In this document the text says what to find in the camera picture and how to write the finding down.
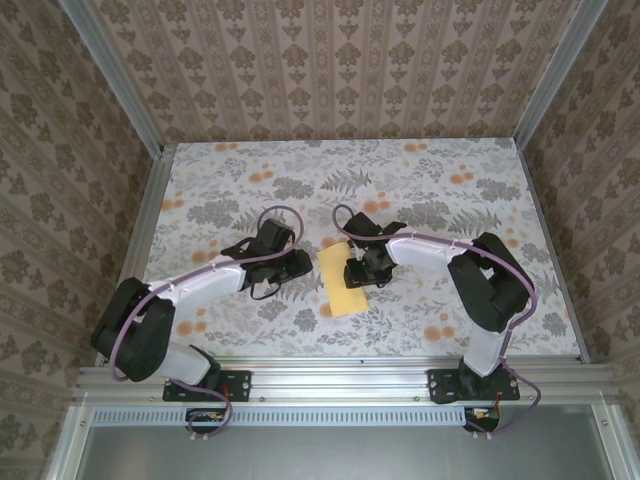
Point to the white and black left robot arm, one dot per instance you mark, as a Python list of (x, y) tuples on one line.
[(200, 285)]

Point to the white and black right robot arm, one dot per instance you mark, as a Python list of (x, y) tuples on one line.
[(425, 252)]

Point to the aluminium corner post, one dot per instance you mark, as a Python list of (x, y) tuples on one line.
[(115, 75), (555, 75)]

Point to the aluminium cross rail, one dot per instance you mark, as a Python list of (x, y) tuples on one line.
[(340, 382)]

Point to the grey sheet metal panel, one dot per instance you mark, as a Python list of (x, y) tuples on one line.
[(350, 455)]

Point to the yellow cloth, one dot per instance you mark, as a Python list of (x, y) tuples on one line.
[(345, 300)]

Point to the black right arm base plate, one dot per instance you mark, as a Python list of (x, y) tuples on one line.
[(440, 382)]

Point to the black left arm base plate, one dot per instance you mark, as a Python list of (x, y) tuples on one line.
[(240, 385)]

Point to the floral patterned table mat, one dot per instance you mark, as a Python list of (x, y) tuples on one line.
[(350, 170)]

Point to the aluminium table side rail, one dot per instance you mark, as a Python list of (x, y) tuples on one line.
[(550, 240), (145, 225)]

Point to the aluminium lower frame rail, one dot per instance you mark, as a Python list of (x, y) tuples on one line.
[(70, 440), (607, 440)]

